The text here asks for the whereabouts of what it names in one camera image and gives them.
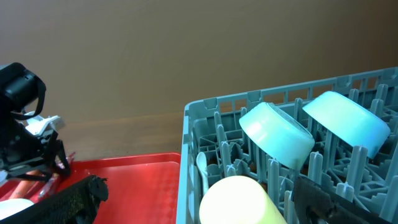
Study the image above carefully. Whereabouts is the orange carrot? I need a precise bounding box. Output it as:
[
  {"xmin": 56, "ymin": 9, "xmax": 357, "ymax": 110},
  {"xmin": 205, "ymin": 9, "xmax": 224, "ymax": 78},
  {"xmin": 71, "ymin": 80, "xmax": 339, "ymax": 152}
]
[{"xmin": 9, "ymin": 180, "xmax": 38, "ymax": 199}]

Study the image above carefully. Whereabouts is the grey dishwasher rack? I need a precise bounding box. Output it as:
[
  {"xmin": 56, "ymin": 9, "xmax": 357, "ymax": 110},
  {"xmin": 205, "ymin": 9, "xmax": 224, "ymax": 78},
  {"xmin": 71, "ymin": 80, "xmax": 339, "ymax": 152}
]
[{"xmin": 176, "ymin": 67, "xmax": 397, "ymax": 223}]

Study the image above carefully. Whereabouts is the white plastic spoon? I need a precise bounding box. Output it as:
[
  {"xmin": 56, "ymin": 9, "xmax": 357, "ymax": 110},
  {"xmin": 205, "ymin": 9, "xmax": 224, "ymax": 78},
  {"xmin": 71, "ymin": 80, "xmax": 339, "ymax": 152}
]
[{"xmin": 196, "ymin": 152, "xmax": 209, "ymax": 195}]

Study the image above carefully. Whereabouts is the green bowl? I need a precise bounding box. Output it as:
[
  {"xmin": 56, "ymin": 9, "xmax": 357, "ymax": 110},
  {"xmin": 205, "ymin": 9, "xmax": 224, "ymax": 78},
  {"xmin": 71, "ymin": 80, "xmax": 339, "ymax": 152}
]
[{"xmin": 239, "ymin": 102, "xmax": 315, "ymax": 170}]

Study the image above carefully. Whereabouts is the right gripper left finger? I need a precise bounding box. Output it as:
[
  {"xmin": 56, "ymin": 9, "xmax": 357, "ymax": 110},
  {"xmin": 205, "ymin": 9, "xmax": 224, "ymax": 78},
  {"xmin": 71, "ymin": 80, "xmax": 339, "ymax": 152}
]
[{"xmin": 1, "ymin": 175, "xmax": 109, "ymax": 224}]

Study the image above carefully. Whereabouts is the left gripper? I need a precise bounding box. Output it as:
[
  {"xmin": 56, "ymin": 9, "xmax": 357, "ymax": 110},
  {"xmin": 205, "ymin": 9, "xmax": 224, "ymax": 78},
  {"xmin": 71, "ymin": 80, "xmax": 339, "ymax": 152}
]
[{"xmin": 1, "ymin": 113, "xmax": 71, "ymax": 182}]

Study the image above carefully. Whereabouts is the red serving tray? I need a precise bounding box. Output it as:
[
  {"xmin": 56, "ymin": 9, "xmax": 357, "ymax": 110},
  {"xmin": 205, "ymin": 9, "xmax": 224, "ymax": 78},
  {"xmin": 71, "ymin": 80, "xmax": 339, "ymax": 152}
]
[{"xmin": 0, "ymin": 152, "xmax": 182, "ymax": 224}]

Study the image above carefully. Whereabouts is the light blue plate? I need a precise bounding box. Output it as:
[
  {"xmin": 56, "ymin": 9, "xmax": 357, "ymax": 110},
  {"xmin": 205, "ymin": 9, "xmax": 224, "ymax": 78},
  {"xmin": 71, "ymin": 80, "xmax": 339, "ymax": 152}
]
[{"xmin": 0, "ymin": 198, "xmax": 34, "ymax": 220}]

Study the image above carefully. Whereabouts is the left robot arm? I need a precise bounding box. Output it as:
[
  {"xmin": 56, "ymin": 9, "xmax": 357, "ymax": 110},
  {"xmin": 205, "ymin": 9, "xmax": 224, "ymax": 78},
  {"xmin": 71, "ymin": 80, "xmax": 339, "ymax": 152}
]
[{"xmin": 1, "ymin": 62, "xmax": 71, "ymax": 182}]

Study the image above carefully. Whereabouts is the light blue bowl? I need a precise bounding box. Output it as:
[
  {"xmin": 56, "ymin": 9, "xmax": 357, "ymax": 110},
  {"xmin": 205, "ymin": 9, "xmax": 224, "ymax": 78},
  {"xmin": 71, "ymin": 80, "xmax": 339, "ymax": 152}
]
[{"xmin": 303, "ymin": 91, "xmax": 391, "ymax": 159}]

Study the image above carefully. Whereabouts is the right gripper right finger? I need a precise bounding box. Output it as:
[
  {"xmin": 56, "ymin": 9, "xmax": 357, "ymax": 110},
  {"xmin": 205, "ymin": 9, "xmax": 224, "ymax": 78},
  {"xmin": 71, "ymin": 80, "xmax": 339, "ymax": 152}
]
[{"xmin": 292, "ymin": 176, "xmax": 391, "ymax": 224}]

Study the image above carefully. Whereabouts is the yellow cup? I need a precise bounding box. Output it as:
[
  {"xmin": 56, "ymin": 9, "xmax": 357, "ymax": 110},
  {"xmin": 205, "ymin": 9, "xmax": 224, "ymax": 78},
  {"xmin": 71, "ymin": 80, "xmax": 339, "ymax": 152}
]
[{"xmin": 199, "ymin": 175, "xmax": 286, "ymax": 224}]

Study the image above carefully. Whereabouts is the red snack wrapper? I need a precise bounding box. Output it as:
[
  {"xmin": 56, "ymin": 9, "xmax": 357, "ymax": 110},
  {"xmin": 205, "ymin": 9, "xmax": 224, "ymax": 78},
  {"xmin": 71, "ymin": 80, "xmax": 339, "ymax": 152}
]
[{"xmin": 37, "ymin": 152, "xmax": 75, "ymax": 201}]

